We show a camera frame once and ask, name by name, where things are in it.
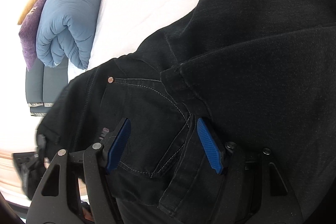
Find blue folded duvet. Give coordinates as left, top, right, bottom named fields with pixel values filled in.
left=36, top=0, right=101, bottom=69

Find grey folded blanket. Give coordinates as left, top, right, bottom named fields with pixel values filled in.
left=25, top=57, right=68, bottom=117

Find black denim pants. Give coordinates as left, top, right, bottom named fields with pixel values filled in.
left=37, top=0, right=335, bottom=223

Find purple pillow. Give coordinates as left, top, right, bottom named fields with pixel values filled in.
left=19, top=0, right=46, bottom=71

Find person's left hand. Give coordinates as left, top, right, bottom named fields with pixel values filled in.
left=42, top=155, right=93, bottom=223

